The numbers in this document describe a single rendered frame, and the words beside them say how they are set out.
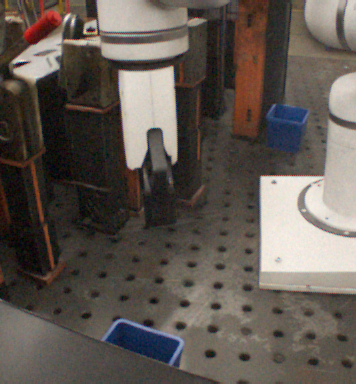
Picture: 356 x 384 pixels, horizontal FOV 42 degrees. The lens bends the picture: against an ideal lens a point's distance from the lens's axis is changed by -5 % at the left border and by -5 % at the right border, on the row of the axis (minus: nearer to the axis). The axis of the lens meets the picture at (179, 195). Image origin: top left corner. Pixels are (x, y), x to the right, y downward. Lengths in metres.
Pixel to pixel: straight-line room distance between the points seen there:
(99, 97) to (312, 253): 0.44
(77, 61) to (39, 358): 0.59
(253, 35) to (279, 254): 0.58
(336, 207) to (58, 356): 0.71
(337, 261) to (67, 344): 0.60
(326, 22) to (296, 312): 0.47
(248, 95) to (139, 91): 0.83
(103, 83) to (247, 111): 0.55
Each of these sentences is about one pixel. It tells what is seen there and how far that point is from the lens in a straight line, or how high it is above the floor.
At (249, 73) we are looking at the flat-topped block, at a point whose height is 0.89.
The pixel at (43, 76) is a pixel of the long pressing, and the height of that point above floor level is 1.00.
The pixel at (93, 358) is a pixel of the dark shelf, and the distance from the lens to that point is 0.29.
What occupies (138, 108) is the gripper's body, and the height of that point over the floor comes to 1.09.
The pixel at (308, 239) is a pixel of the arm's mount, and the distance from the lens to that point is 0.87.
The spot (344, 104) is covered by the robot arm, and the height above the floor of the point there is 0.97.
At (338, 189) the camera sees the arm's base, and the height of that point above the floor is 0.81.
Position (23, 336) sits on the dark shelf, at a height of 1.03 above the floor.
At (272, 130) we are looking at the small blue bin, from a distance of 1.24.
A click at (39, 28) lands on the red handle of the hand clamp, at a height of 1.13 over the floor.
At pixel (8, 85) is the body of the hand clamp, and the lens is 0.68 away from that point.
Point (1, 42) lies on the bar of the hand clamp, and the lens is 0.71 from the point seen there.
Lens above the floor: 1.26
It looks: 32 degrees down
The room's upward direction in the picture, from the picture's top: straight up
